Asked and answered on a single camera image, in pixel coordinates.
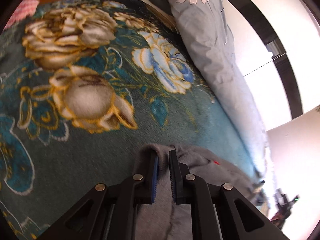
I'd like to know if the pink white striped cloth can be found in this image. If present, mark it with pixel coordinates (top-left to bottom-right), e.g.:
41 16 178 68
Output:
3 0 40 30

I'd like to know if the teal floral bed blanket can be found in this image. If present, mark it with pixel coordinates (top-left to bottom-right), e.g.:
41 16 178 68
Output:
1 0 257 239

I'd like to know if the grey sweater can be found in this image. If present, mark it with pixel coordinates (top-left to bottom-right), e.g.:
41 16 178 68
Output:
134 144 258 239

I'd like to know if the light blue floral duvet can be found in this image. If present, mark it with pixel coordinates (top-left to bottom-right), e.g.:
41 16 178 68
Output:
168 0 270 176

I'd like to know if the white black-striped wardrobe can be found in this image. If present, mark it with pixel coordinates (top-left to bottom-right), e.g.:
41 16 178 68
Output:
223 0 319 130

